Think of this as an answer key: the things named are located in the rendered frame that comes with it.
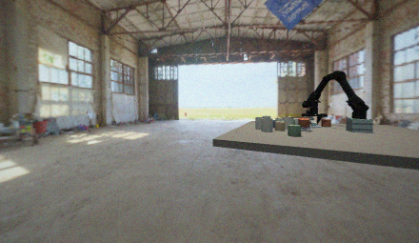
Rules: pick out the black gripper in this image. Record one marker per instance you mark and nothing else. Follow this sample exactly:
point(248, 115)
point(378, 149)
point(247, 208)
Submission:
point(315, 111)

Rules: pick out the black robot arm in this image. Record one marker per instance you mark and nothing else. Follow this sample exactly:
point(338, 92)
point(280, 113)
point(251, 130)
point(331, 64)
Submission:
point(358, 105)

